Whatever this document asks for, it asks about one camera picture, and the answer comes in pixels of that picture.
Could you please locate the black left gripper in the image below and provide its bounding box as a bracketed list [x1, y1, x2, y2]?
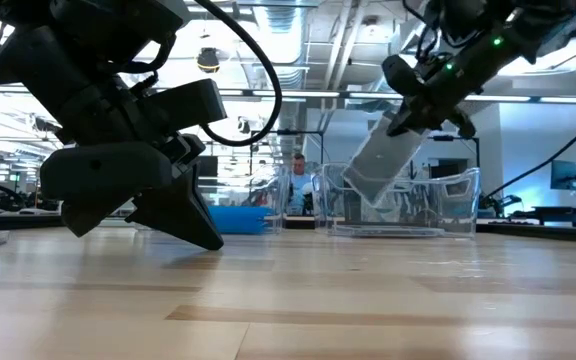
[0, 27, 225, 251]

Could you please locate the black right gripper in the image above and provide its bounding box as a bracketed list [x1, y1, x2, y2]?
[382, 29, 524, 140]

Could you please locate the black jewel case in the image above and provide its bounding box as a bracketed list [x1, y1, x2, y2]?
[335, 224, 447, 239]

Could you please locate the clear plastic bin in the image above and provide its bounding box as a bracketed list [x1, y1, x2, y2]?
[311, 162, 483, 240]
[195, 164, 292, 236]

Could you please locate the person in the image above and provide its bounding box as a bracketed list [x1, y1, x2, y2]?
[285, 152, 317, 216]

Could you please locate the round ceiling fixture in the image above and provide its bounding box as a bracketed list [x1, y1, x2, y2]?
[196, 47, 221, 75]

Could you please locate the computer monitor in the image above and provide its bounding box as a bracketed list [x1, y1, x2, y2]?
[550, 159, 576, 191]

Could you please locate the black desk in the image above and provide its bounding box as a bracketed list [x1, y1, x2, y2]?
[507, 203, 576, 227]

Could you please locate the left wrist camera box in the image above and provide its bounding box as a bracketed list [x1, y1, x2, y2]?
[140, 78, 228, 134]

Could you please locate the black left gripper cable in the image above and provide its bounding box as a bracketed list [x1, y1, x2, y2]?
[193, 0, 284, 149]

